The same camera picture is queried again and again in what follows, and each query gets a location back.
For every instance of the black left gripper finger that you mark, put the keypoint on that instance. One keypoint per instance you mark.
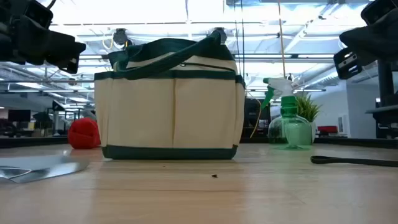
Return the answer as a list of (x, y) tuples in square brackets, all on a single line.
[(59, 45)]

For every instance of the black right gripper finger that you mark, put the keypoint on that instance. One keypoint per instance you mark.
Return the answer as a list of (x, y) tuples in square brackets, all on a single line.
[(363, 37)]

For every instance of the green spray bottle white nozzle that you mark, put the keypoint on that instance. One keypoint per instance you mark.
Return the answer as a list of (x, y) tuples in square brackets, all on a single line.
[(290, 130)]

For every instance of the red garden gloves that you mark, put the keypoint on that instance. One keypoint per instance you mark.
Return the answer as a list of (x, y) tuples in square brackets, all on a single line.
[(82, 133)]

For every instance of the cream and green canvas bag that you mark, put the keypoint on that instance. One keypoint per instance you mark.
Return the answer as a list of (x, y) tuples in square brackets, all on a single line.
[(140, 109)]

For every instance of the computer monitor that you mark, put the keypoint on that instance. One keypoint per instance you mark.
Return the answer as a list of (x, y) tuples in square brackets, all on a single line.
[(385, 84)]

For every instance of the artificial plant white pot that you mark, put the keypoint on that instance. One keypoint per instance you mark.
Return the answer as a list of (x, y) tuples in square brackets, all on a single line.
[(308, 109)]

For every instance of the black desk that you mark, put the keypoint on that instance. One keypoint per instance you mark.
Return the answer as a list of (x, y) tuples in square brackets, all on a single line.
[(385, 116)]

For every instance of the red cabinet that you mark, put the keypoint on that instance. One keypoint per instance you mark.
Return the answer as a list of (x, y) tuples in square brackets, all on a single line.
[(327, 129)]

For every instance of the black cabinet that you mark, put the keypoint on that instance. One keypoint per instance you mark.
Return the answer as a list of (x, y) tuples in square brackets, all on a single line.
[(252, 115)]

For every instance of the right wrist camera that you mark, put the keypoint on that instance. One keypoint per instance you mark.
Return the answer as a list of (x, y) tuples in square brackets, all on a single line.
[(379, 11)]

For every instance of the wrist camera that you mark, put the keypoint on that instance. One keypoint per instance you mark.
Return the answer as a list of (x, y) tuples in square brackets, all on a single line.
[(38, 14), (379, 11)]

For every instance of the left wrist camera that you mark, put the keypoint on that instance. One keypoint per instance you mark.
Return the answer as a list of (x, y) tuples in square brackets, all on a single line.
[(38, 14)]

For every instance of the black aluminium table frame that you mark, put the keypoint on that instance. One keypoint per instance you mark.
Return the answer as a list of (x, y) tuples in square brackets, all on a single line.
[(357, 142)]

